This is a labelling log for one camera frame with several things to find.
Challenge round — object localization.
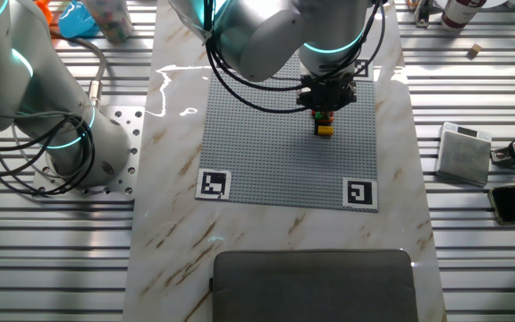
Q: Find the orange toy shovel green handle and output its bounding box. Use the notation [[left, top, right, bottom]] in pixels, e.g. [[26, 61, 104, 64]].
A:
[[33, 0, 55, 27]]

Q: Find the clear plastic cup with bricks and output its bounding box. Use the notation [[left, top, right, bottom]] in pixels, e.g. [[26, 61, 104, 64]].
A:
[[82, 0, 135, 45]]

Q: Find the blue toy shovel yellow handle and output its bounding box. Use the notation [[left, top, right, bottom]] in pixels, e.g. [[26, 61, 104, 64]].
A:
[[58, 0, 102, 39]]

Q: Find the perforated metal robot base plate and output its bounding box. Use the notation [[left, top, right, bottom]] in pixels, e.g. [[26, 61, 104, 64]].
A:
[[30, 106, 146, 203]]

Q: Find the silver digital scale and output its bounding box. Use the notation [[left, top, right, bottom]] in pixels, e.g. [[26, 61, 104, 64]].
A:
[[434, 122, 494, 188]]

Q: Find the grey fabric pad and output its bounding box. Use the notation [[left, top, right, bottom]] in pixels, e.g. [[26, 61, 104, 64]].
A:
[[210, 249, 419, 322]]

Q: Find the grey Lego baseplate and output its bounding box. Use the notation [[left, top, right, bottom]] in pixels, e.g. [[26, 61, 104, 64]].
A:
[[194, 51, 380, 214]]

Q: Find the red white bottle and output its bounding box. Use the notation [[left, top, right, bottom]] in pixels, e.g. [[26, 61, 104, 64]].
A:
[[440, 0, 487, 31]]

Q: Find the black white ArUco marker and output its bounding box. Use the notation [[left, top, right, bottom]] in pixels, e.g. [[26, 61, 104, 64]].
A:
[[194, 167, 232, 201], [354, 57, 375, 83], [342, 177, 380, 212]]

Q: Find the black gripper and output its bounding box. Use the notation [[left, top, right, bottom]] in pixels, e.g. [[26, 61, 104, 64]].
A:
[[296, 73, 359, 115]]

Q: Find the grey robot conduit cable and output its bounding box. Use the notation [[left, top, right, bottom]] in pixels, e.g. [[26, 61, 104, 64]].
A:
[[46, 33, 109, 110]]

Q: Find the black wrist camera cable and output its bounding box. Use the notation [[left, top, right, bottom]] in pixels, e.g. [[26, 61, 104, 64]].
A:
[[204, 0, 388, 114]]

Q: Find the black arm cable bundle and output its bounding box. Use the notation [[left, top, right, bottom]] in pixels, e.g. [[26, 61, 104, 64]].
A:
[[0, 114, 97, 197]]

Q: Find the grey metal bracket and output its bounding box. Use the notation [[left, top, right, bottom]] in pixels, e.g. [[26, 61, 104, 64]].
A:
[[413, 0, 435, 29]]

